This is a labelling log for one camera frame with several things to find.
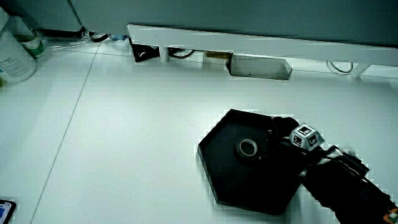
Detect white cable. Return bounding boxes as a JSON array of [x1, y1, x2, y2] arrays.
[[325, 60, 354, 75]]

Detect black smartphone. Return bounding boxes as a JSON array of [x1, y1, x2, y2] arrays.
[[0, 198, 17, 224]]

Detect large white plastic bottle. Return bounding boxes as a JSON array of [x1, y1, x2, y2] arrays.
[[0, 6, 38, 83]]

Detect green label bottle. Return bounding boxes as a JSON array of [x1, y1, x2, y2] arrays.
[[9, 15, 46, 59]]

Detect black cable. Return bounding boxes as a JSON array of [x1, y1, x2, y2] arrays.
[[167, 47, 196, 60], [83, 30, 110, 44]]

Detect person's right hand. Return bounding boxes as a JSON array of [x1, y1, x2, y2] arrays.
[[260, 115, 326, 175]]

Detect black hexagonal plate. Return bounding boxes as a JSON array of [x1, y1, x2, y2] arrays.
[[197, 108, 305, 217]]

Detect black tape roll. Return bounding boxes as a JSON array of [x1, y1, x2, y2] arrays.
[[234, 137, 262, 161]]

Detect black plastic bag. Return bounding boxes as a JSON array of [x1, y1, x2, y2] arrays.
[[128, 37, 160, 63]]

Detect orange wrist device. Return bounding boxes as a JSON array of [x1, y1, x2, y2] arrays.
[[382, 207, 398, 224]]

